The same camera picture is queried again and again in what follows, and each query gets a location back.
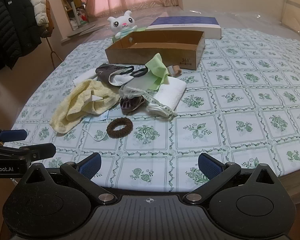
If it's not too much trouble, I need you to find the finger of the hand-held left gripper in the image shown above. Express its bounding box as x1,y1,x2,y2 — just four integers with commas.
0,129,28,143
0,143,57,166

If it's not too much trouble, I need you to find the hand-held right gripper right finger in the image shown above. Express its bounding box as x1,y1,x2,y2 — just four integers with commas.
182,152,280,205

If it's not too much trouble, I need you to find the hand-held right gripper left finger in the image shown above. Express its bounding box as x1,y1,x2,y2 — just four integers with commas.
20,152,117,205

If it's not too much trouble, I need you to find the blue face mask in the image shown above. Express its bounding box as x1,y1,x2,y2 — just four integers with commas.
81,111,110,142

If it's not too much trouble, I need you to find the yellow towel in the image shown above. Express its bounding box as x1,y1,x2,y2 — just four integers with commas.
49,79,120,133

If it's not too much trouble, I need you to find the purple knitted sock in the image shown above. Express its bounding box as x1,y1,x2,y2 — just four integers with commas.
119,96,147,112

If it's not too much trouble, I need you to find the white paper towel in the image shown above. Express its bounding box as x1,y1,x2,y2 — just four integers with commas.
154,76,187,110

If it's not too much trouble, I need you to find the dark grey cap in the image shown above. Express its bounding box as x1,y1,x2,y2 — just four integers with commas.
95,64,135,84

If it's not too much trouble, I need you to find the light green cloth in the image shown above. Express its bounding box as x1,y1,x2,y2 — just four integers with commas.
145,54,170,90

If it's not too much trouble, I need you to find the brown cardboard box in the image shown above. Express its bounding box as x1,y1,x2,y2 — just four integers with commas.
104,31,205,70

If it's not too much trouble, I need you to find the white soft tape measure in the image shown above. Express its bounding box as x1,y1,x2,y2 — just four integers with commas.
140,90,174,115

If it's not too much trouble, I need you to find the brown scrunchie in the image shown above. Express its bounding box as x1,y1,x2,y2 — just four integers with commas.
107,117,133,138

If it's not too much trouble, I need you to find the white cloth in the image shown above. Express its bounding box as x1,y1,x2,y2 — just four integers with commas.
74,69,100,87

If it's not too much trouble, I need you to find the gold clothes rack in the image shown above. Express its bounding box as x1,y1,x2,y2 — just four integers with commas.
0,0,63,68

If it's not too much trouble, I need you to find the black elastic headband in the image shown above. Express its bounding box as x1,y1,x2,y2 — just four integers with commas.
119,66,148,78

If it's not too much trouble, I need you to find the black puffer jacket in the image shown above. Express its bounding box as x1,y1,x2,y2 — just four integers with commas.
0,0,42,73

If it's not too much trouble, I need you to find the brown jacket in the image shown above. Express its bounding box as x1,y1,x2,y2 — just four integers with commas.
44,0,55,37

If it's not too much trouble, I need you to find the white puffer jacket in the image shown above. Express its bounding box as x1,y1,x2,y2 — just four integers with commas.
17,0,47,27

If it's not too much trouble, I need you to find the standing fan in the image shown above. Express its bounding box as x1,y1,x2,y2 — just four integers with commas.
69,0,96,37

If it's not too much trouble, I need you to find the white plush rabbit toy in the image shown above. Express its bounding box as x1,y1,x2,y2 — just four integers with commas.
107,10,138,39

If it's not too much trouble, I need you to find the blue and white flat box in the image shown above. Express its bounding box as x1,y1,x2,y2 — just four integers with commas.
145,17,222,40

